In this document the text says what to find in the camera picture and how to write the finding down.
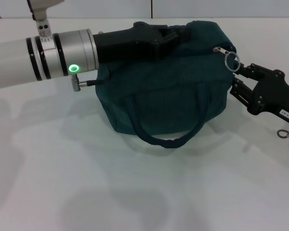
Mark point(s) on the dark teal insulated lunch bag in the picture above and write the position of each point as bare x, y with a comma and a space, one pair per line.
168, 91

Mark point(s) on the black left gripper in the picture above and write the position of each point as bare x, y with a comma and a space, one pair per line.
127, 44

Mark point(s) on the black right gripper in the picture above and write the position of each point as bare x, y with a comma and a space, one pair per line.
274, 93

